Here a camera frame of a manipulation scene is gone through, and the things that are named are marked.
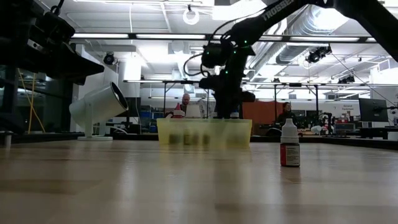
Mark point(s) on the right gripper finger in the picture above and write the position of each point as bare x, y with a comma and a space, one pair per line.
236, 109
222, 109

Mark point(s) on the large pink food coloring bottle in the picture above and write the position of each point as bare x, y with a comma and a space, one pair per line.
178, 114

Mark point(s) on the small brown food coloring bottle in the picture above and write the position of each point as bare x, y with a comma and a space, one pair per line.
188, 139

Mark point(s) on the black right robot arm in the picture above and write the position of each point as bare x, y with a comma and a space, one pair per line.
267, 18

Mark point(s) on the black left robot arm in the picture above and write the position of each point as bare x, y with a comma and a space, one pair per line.
12, 46

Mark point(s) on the small red food coloring bottle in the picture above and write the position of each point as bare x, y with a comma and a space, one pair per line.
289, 155

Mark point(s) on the yellow translucent plastic bin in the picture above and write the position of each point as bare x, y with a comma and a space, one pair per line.
217, 130

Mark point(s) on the orange partition panel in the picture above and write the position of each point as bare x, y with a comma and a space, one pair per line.
261, 112

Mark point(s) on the white tapered background object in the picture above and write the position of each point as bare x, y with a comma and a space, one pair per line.
192, 112

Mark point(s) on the white spotlight lamp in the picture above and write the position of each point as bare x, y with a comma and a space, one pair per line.
96, 105

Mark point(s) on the person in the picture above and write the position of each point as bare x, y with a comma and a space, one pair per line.
186, 99
286, 109

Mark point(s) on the black overhead light bar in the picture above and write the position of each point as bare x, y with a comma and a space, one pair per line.
171, 36

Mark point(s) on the white round background object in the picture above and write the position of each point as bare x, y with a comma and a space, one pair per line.
316, 129

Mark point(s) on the black ceiling spotlight cluster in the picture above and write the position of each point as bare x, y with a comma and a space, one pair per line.
318, 53

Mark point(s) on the black computer monitor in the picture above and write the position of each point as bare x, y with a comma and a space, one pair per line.
373, 110

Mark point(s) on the black background rig frame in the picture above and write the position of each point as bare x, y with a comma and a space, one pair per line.
174, 82

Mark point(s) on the black aluminium table frame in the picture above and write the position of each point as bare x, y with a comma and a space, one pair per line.
46, 137

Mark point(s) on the small white post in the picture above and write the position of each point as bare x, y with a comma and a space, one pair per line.
7, 141

